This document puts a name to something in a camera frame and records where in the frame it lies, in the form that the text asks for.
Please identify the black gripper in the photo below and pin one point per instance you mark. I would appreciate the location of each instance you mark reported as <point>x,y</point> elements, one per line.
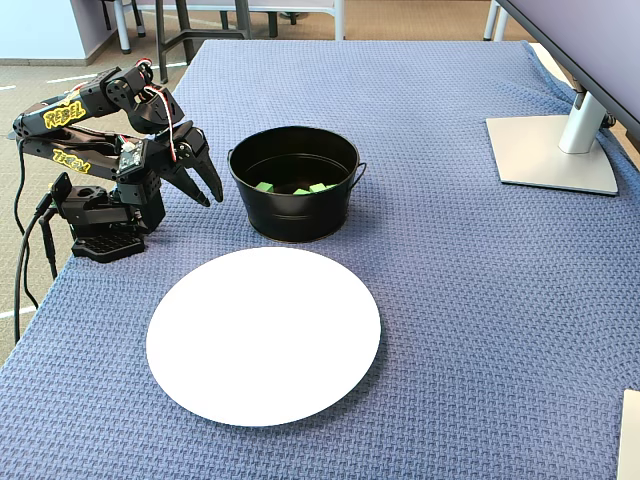
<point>191,151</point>

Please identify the white round plate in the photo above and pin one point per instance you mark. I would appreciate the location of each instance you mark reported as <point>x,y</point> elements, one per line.
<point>263,336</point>

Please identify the black metal bucket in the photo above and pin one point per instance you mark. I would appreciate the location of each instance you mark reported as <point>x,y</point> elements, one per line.
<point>295,220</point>

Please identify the dark chair legs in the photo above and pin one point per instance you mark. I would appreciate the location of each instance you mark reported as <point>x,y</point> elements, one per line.
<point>140,25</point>

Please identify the black chair leg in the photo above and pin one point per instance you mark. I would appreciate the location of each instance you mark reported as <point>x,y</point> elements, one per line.
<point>272,25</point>

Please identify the white table purple top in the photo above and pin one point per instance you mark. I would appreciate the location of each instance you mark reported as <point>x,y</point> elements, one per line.
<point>340,20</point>

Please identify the blue woven table cloth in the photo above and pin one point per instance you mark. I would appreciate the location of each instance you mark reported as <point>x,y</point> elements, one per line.
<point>450,300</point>

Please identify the white desk leg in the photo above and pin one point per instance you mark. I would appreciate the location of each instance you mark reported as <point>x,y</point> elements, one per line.
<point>500,25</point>

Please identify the silver computer monitor with stand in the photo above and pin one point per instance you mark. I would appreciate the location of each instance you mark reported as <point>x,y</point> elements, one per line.
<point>550,155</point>

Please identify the white flat box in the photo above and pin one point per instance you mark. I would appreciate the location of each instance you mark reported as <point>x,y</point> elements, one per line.
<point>631,435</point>

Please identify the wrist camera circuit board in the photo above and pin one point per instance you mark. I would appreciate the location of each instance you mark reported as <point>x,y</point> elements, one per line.
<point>130,159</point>

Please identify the black metal stool frame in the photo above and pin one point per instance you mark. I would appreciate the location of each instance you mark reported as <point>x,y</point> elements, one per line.
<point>162,50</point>

